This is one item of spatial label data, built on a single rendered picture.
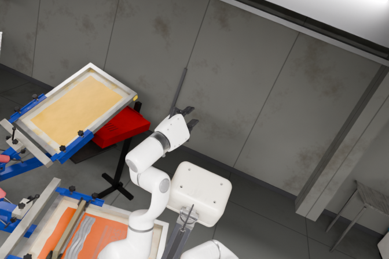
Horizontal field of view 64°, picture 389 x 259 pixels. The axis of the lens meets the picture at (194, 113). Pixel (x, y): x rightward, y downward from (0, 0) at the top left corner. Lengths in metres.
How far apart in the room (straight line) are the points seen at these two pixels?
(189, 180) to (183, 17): 3.42
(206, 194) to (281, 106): 3.41
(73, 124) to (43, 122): 0.23
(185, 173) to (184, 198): 0.09
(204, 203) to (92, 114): 1.68
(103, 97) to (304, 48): 2.61
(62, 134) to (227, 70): 2.51
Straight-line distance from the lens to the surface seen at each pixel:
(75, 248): 2.15
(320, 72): 4.31
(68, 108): 2.70
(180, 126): 1.05
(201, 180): 1.12
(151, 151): 0.97
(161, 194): 0.99
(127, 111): 3.23
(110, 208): 2.34
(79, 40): 5.10
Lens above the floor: 2.68
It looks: 26 degrees down
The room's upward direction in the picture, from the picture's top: 21 degrees clockwise
